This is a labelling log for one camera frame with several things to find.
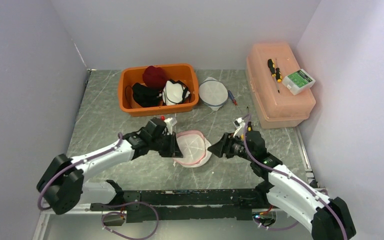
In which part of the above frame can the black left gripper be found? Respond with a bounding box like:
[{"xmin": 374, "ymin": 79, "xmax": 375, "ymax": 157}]
[{"xmin": 150, "ymin": 130, "xmax": 183, "ymax": 158}]

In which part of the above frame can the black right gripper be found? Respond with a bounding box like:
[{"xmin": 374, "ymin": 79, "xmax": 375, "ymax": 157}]
[{"xmin": 207, "ymin": 131, "xmax": 255, "ymax": 162}]

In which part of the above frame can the white mesh pink-zip laundry bag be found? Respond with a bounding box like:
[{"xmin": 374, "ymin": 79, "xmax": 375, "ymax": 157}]
[{"xmin": 173, "ymin": 130, "xmax": 212, "ymax": 168}]

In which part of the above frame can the black white bra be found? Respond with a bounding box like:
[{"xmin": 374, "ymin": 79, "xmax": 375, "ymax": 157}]
[{"xmin": 161, "ymin": 79, "xmax": 191, "ymax": 106}]

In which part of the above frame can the white mesh blue-zip laundry bag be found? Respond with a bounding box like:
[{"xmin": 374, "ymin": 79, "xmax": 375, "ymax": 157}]
[{"xmin": 199, "ymin": 77, "xmax": 228, "ymax": 111}]

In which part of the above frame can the red bra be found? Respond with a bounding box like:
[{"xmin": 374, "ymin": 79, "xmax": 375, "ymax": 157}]
[{"xmin": 142, "ymin": 65, "xmax": 169, "ymax": 90}]

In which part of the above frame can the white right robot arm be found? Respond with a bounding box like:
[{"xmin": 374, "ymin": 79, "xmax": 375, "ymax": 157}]
[{"xmin": 208, "ymin": 130, "xmax": 357, "ymax": 240}]

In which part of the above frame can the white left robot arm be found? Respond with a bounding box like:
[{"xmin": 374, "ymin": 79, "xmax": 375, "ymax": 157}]
[{"xmin": 36, "ymin": 117, "xmax": 183, "ymax": 215}]

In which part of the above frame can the black yellow screwdriver on table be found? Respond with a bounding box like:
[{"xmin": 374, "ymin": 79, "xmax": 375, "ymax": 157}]
[{"xmin": 246, "ymin": 106, "xmax": 253, "ymax": 132}]

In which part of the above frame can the blue red screwdriver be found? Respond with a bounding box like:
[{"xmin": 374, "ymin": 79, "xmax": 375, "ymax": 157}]
[{"xmin": 227, "ymin": 90, "xmax": 238, "ymax": 107}]

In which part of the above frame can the translucent pink storage box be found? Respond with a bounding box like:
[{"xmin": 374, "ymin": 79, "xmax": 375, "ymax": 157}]
[{"xmin": 245, "ymin": 42, "xmax": 316, "ymax": 129}]

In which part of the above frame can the orange plastic tub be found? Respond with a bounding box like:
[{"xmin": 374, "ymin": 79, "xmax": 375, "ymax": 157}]
[{"xmin": 117, "ymin": 63, "xmax": 199, "ymax": 117}]

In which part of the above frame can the thin black yellow screwdriver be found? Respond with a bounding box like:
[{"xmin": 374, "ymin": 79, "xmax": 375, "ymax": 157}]
[{"xmin": 274, "ymin": 59, "xmax": 282, "ymax": 84}]

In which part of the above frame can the large black yellow screwdriver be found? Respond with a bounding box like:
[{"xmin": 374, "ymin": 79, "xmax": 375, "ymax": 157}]
[{"xmin": 267, "ymin": 58, "xmax": 276, "ymax": 77}]

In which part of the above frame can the white green small box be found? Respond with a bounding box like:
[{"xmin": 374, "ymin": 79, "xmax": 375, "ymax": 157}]
[{"xmin": 281, "ymin": 68, "xmax": 316, "ymax": 96}]

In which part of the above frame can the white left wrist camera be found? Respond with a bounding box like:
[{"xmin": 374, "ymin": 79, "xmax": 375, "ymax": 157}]
[{"xmin": 160, "ymin": 115, "xmax": 178, "ymax": 134}]

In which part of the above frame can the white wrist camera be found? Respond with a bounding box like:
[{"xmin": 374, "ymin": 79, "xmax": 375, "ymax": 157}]
[
  {"xmin": 233, "ymin": 117, "xmax": 246, "ymax": 137},
  {"xmin": 160, "ymin": 115, "xmax": 178, "ymax": 134}
]

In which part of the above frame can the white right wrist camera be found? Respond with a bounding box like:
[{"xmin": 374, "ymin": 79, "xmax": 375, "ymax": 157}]
[{"xmin": 233, "ymin": 117, "xmax": 246, "ymax": 137}]

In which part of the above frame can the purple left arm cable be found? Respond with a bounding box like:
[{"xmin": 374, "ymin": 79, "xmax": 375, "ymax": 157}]
[{"xmin": 36, "ymin": 132, "xmax": 125, "ymax": 211}]

